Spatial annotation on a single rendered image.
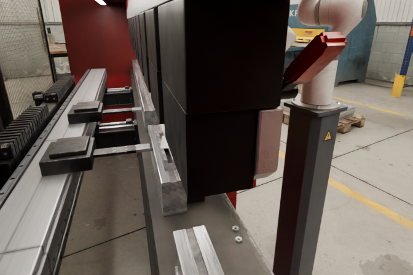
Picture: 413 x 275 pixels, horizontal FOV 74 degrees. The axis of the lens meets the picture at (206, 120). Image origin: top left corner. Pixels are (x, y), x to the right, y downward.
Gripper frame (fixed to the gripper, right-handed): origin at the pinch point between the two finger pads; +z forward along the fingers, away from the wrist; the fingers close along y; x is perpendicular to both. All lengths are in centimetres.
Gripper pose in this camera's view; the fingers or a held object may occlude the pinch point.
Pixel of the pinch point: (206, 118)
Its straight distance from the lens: 76.6
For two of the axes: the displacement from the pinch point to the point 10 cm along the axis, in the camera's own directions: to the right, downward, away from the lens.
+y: 1.0, 3.4, -9.4
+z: -6.4, 7.4, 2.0
